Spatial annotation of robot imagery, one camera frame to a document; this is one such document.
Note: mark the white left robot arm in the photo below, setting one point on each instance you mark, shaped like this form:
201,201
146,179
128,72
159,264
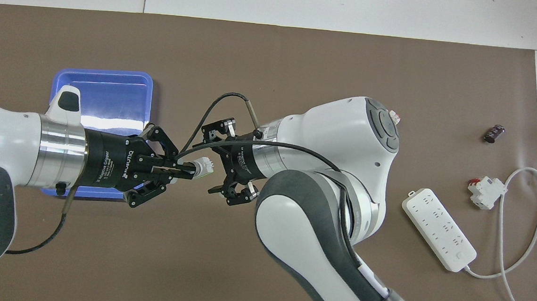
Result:
5,137

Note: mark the brown table mat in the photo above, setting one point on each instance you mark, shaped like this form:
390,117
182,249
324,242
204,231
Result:
275,52

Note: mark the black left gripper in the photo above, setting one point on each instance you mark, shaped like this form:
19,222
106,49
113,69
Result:
112,161

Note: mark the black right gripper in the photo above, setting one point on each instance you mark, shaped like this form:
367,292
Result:
244,163

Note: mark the blue plastic tray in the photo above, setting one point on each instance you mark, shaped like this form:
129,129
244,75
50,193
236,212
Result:
111,97

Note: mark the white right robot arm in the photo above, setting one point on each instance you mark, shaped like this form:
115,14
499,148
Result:
318,248

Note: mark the white power strip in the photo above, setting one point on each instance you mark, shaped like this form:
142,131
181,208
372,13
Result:
440,231

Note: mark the white red circuit breaker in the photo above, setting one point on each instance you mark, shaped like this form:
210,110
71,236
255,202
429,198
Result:
487,192

